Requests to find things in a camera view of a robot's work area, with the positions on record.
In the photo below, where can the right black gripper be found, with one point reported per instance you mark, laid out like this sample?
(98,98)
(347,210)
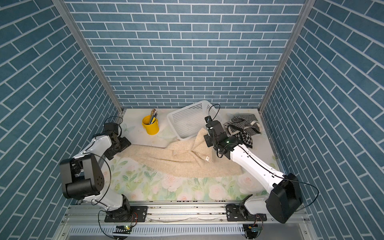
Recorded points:
(207,139)

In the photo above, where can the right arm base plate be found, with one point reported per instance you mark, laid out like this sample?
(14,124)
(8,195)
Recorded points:
(237,213)

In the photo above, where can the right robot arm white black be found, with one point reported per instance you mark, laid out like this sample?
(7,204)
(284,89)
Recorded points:
(284,191)

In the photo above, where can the black white patterned cloth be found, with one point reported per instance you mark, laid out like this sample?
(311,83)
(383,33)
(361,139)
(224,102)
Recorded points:
(244,127)

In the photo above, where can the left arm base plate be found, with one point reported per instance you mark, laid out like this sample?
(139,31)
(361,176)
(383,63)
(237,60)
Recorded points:
(133,213)

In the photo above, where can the white plastic mesh basket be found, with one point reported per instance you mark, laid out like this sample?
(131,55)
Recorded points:
(188,121)

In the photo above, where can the floral table mat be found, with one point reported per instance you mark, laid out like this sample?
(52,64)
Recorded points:
(139,182)

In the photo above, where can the aluminium front rail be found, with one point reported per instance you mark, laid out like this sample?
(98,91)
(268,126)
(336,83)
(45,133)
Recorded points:
(172,212)

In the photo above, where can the beige knitted scarf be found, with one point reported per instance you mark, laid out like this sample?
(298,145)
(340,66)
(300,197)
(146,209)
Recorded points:
(186,159)

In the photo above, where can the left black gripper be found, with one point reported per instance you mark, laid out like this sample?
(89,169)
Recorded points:
(124,142)

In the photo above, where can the yellow cup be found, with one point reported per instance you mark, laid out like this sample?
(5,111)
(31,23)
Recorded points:
(152,128)

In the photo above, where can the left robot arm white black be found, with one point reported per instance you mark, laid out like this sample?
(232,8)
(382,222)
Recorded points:
(88,175)

